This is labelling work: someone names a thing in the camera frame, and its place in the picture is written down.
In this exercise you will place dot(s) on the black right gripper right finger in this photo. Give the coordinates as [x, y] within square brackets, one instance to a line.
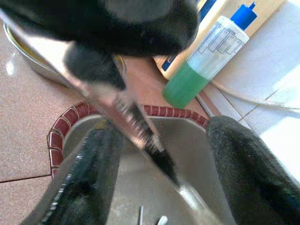
[253, 175]

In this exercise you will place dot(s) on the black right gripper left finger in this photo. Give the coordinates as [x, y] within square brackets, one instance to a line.
[93, 175]

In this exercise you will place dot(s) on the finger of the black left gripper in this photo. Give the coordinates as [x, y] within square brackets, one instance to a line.
[117, 28]
[93, 68]

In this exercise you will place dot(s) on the long silver utensil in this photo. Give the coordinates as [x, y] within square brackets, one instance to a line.
[140, 131]

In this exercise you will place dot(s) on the stainless steel bowl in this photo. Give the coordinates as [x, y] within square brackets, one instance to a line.
[28, 61]

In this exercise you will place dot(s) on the stainless steel sink basin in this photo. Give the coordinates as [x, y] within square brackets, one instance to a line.
[136, 187]

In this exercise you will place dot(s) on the white counter pipe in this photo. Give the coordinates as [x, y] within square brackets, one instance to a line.
[205, 105]

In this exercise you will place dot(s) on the green soap bottle blue cap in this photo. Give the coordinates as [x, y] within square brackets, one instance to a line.
[187, 86]

